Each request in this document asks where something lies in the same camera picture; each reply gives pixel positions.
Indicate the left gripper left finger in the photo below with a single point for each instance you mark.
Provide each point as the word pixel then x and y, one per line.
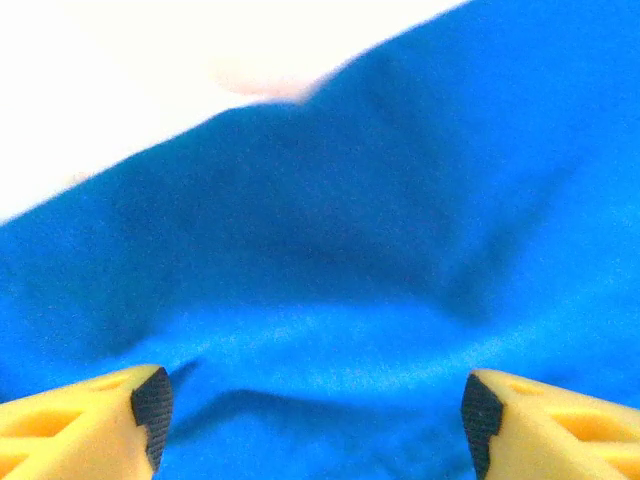
pixel 100 450

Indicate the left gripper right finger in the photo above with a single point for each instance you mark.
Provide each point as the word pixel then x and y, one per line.
pixel 530 440

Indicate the bright blue printed t-shirt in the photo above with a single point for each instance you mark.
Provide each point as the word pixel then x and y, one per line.
pixel 350 225

